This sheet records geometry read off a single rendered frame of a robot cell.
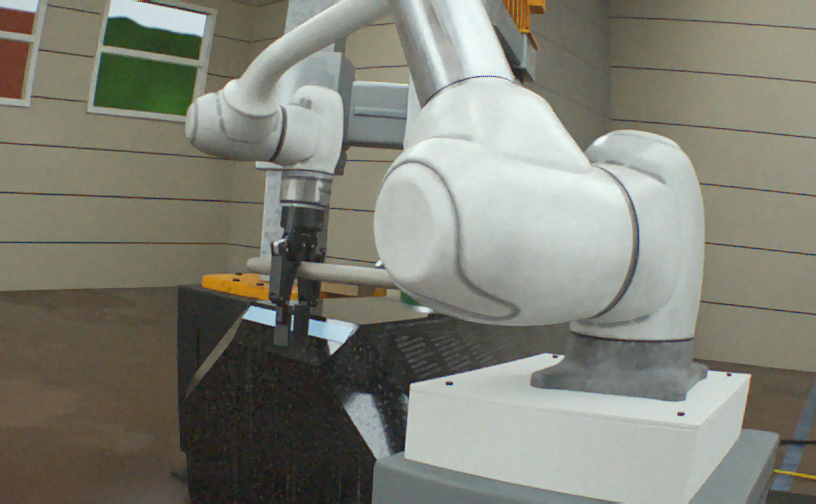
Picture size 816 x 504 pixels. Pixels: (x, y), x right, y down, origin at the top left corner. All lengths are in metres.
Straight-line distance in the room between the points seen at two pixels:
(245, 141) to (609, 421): 0.81
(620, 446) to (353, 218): 7.79
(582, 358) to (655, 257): 0.14
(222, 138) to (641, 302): 0.76
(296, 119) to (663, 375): 0.79
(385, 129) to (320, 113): 1.36
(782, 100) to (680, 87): 1.04
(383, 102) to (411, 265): 2.10
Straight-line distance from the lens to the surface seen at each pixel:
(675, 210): 0.82
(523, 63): 2.77
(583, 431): 0.74
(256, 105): 1.29
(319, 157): 1.37
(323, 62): 2.70
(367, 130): 2.73
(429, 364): 1.71
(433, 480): 0.80
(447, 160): 0.66
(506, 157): 0.68
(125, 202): 8.69
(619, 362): 0.82
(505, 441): 0.78
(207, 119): 1.30
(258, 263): 1.48
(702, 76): 6.93
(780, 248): 6.64
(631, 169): 0.81
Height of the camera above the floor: 1.06
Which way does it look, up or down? 3 degrees down
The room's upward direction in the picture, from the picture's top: 4 degrees clockwise
